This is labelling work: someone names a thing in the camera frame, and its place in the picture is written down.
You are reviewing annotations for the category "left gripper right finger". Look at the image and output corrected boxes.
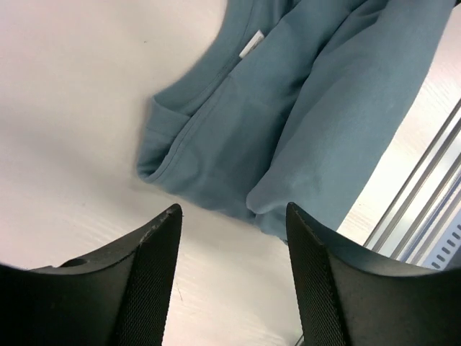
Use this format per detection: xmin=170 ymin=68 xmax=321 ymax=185
xmin=286 ymin=203 xmax=460 ymax=345

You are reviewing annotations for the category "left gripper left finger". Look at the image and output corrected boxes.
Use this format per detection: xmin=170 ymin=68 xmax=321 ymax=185
xmin=1 ymin=204 xmax=182 ymax=345

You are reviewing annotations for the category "blue-grey t-shirt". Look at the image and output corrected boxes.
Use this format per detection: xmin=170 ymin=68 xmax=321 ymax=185
xmin=136 ymin=1 xmax=455 ymax=240

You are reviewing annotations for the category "aluminium front rail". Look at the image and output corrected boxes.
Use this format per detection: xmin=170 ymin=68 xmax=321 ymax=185
xmin=360 ymin=106 xmax=460 ymax=270

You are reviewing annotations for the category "light blue cable duct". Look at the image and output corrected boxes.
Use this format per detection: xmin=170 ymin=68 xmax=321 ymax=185
xmin=430 ymin=223 xmax=460 ymax=270

